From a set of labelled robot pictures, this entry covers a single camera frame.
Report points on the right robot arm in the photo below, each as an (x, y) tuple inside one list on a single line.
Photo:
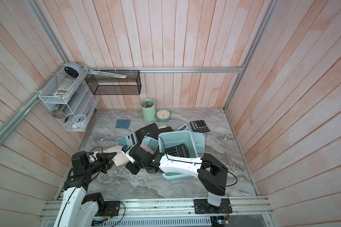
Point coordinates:
[(210, 171)]

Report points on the black calculator face down large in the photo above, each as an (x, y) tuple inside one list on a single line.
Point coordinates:
[(150, 131)]

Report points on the white wire shelf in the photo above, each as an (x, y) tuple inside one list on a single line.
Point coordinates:
[(66, 97)]

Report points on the pink calculator face down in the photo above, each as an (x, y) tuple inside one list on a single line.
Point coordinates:
[(120, 158), (146, 148)]

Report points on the black calculator face down small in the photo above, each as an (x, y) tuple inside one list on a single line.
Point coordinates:
[(162, 130)]

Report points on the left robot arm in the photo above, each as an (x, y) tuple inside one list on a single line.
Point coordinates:
[(79, 209)]

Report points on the pink calculator back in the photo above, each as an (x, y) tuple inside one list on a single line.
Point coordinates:
[(161, 126)]

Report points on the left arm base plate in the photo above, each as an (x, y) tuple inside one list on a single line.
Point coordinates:
[(100, 209)]

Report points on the black wire basket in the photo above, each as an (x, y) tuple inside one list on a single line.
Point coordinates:
[(130, 86)]

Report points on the teal calculator left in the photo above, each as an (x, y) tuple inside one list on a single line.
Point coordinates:
[(129, 140)]

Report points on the mint green storage box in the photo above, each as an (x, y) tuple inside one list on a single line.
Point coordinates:
[(177, 144)]

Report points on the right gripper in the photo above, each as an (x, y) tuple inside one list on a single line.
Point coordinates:
[(130, 167)]

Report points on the green pen cup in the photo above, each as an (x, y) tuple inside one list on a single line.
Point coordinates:
[(148, 108)]

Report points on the black calculator back right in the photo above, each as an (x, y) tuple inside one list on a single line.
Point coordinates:
[(199, 126)]

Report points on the black calculator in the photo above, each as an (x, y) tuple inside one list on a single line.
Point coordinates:
[(178, 151), (199, 126)]

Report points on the aluminium front rail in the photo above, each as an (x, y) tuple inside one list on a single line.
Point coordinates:
[(183, 207)]

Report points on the small teal calculator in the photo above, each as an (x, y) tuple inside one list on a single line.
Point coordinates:
[(150, 142)]

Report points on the grey round speaker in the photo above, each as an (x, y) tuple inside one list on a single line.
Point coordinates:
[(72, 69)]

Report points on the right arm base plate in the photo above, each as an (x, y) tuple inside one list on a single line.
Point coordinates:
[(201, 206)]

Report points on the large teal calculator right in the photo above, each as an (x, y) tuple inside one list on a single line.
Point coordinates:
[(198, 138)]

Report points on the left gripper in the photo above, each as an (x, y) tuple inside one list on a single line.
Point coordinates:
[(105, 160)]

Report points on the black calculator front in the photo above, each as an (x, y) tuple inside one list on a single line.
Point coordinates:
[(178, 151)]

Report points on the ruler on basket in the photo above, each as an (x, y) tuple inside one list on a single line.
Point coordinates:
[(107, 75)]

